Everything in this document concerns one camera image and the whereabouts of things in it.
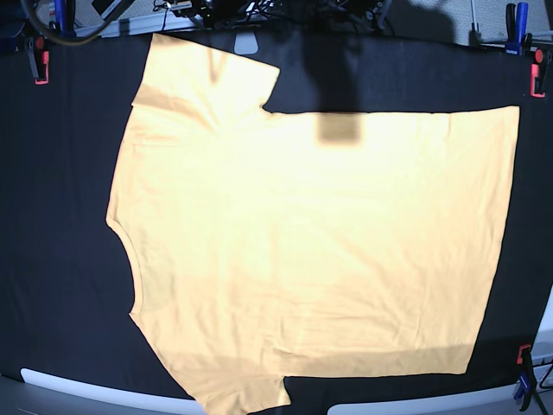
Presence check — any blue clamp bottom right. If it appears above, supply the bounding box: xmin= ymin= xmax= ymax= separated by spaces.
xmin=513 ymin=344 xmax=537 ymax=412

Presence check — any blue clamp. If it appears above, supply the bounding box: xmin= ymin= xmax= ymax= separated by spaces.
xmin=513 ymin=344 xmax=537 ymax=412
xmin=505 ymin=2 xmax=529 ymax=55
xmin=54 ymin=0 xmax=76 ymax=38

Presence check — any red black clamp right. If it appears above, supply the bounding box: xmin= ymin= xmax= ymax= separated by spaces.
xmin=530 ymin=48 xmax=547 ymax=99

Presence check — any yellow t-shirt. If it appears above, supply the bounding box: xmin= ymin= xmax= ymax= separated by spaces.
xmin=106 ymin=35 xmax=519 ymax=414

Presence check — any black cable bundle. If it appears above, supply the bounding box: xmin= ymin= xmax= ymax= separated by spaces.
xmin=150 ymin=0 xmax=394 ymax=35

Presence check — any aluminium rail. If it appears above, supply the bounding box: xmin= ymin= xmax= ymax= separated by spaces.
xmin=73 ymin=8 xmax=269 ymax=38

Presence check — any blue clamp top right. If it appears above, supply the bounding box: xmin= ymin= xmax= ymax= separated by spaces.
xmin=505 ymin=2 xmax=529 ymax=55

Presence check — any red black clamp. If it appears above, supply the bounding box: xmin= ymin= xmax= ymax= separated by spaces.
xmin=26 ymin=36 xmax=49 ymax=85
xmin=530 ymin=48 xmax=547 ymax=99

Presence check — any blue clamp top left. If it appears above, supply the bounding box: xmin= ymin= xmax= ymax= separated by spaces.
xmin=54 ymin=0 xmax=76 ymax=38

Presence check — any red black clamp left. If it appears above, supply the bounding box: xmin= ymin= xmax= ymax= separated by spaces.
xmin=26 ymin=36 xmax=49 ymax=85

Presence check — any black table cloth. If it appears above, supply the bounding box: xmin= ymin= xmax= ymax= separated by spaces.
xmin=1 ymin=31 xmax=552 ymax=414

